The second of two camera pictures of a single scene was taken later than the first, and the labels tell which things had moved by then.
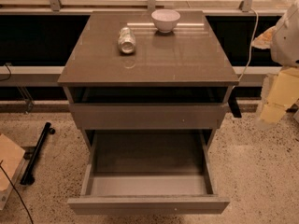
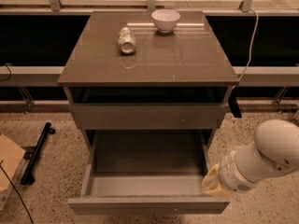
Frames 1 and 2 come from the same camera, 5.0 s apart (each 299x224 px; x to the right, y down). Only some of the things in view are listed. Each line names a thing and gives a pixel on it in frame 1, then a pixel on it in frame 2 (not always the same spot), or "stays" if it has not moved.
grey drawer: x=155 y=172 stays
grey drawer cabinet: x=173 y=79 stays
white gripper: x=287 y=44 → x=231 y=173
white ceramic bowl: x=165 y=20 stays
